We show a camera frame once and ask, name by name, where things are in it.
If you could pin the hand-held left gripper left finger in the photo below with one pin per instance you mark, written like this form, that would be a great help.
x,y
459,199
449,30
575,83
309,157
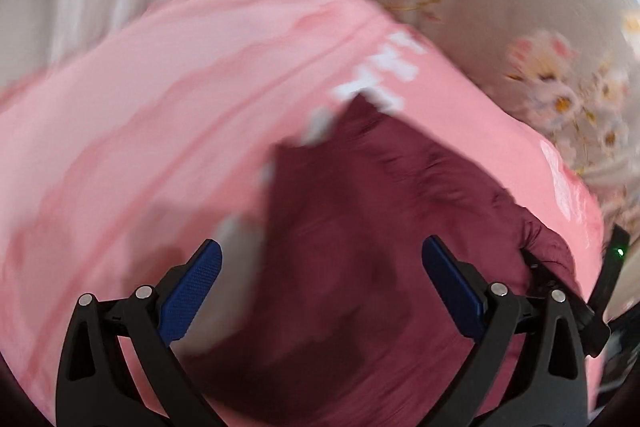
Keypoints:
x,y
192,289

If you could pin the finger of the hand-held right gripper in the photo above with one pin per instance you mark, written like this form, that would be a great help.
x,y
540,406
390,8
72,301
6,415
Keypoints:
x,y
592,322

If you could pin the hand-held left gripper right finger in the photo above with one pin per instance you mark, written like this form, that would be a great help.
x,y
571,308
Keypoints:
x,y
450,289

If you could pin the maroon puffer jacket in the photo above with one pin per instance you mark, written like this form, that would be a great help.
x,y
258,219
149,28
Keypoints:
x,y
360,227

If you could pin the pink plush blanket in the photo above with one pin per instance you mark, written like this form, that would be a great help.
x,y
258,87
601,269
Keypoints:
x,y
150,117

